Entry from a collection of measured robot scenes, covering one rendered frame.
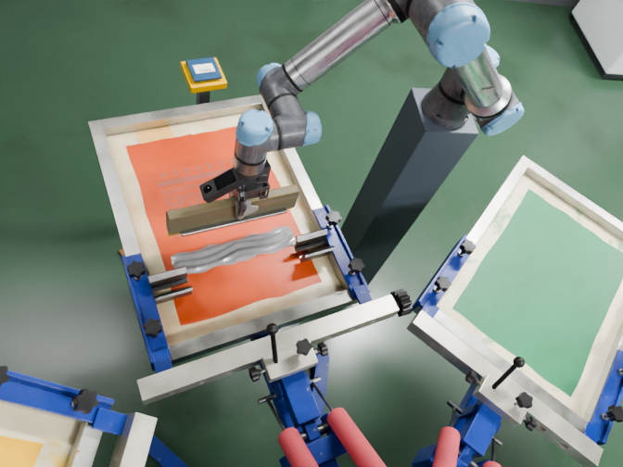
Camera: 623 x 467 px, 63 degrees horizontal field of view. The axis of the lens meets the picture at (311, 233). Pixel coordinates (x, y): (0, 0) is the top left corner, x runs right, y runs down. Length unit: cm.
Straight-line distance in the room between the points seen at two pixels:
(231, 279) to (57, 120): 185
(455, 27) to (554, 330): 102
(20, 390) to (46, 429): 10
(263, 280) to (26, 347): 129
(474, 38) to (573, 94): 321
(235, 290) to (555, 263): 105
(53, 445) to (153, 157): 88
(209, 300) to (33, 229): 144
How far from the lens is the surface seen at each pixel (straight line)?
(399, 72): 366
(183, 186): 160
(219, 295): 143
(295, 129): 115
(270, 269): 147
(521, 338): 167
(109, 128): 170
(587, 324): 183
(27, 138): 303
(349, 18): 121
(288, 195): 139
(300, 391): 128
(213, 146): 169
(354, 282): 146
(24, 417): 115
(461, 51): 112
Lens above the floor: 227
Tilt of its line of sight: 58 degrees down
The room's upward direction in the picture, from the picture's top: 22 degrees clockwise
